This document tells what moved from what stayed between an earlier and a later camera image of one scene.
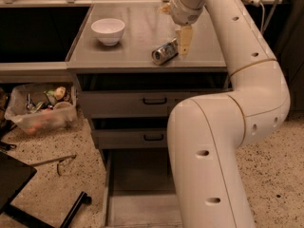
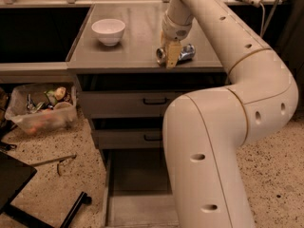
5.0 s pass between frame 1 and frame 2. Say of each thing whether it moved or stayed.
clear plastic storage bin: stayed
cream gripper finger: moved
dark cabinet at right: stayed
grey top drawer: stayed
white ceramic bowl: stayed
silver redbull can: moved
